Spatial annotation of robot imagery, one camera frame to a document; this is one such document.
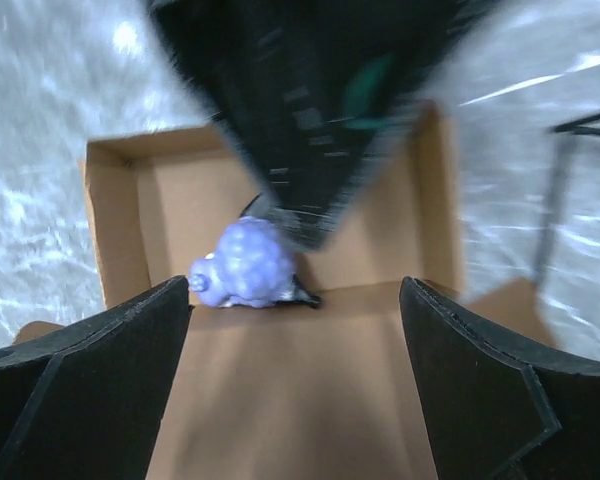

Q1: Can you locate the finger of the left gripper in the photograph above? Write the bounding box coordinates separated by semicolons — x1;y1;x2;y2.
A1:
146;1;485;252

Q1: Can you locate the purple bumpy toy figure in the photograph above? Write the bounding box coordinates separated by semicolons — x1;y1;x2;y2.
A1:
188;194;321;309

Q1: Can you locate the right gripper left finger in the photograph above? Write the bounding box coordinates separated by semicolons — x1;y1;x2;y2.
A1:
0;276;190;479

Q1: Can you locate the black wire rack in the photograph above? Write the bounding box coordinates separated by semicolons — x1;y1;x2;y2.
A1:
533;110;600;289

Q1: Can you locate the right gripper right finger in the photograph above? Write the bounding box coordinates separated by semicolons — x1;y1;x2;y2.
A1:
400;278;600;479

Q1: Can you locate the brown cardboard express box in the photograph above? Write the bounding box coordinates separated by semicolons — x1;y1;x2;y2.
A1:
9;99;561;480

